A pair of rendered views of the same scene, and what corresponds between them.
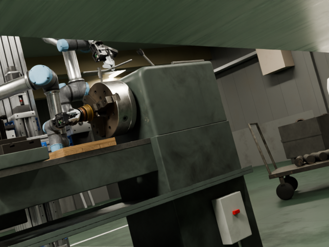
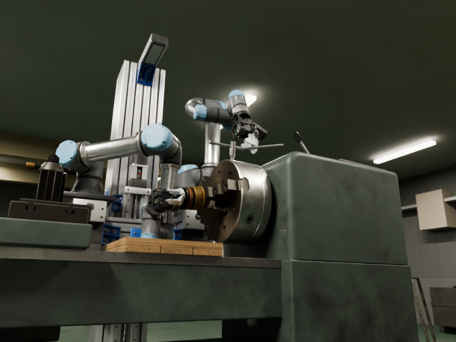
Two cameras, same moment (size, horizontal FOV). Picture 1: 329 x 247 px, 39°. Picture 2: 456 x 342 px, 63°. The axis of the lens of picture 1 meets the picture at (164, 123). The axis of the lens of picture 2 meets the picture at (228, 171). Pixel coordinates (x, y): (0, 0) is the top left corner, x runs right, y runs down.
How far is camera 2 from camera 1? 1.21 m
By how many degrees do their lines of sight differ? 17
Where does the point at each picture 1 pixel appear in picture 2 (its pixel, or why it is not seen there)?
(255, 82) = (409, 235)
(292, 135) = (445, 301)
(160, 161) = (288, 303)
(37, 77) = (151, 138)
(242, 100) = not seen: hidden behind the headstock
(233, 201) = not seen: outside the picture
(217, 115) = (393, 254)
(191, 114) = (355, 241)
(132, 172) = (237, 310)
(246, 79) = not seen: hidden behind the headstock
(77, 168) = (141, 279)
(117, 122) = (235, 222)
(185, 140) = (337, 279)
